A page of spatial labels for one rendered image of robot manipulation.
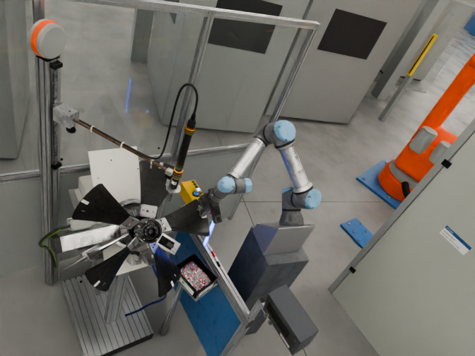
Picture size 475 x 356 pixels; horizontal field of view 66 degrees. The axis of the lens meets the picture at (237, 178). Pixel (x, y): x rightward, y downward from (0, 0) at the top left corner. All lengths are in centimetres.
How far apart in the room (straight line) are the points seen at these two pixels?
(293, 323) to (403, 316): 166
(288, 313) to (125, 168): 113
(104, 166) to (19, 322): 138
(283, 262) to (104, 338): 133
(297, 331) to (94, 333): 155
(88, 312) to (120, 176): 118
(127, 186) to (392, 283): 220
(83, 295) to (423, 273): 248
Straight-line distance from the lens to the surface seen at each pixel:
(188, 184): 239
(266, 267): 227
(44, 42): 179
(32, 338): 295
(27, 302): 308
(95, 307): 294
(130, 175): 211
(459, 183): 280
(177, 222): 199
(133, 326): 289
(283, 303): 184
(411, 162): 523
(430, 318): 323
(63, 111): 193
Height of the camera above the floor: 267
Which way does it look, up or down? 38 degrees down
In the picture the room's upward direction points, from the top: 23 degrees clockwise
